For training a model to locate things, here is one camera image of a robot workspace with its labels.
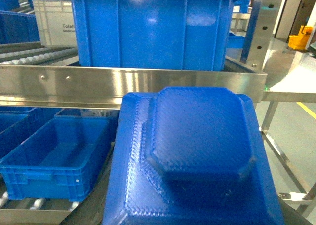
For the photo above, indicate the empty blue bin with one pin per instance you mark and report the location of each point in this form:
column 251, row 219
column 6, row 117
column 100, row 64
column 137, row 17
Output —
column 61, row 160

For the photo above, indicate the steel shelf rack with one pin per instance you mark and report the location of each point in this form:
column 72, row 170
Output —
column 35, row 76

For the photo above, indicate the large blue crate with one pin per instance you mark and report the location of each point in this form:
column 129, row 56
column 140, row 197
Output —
column 153, row 34

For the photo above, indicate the yellow mop bucket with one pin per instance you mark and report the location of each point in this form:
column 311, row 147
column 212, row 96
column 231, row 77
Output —
column 299, row 41

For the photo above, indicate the steel side table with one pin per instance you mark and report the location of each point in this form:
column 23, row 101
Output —
column 288, row 124

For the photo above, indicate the white tote box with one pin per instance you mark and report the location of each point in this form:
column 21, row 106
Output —
column 55, row 23

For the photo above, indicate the blue plastic part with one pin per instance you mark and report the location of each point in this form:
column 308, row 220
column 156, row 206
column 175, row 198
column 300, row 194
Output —
column 190, row 156

